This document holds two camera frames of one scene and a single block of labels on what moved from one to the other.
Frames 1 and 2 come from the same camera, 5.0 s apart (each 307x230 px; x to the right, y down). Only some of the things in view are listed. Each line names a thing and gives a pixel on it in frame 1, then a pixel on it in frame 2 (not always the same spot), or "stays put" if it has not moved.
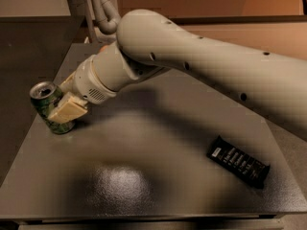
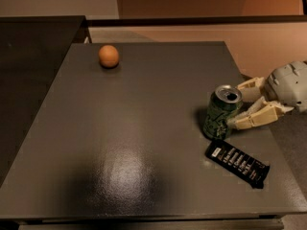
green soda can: (43, 97) -> (223, 105)
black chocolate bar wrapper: (239, 161) stays put
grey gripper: (86, 80) -> (289, 84)
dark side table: (33, 50) stays put
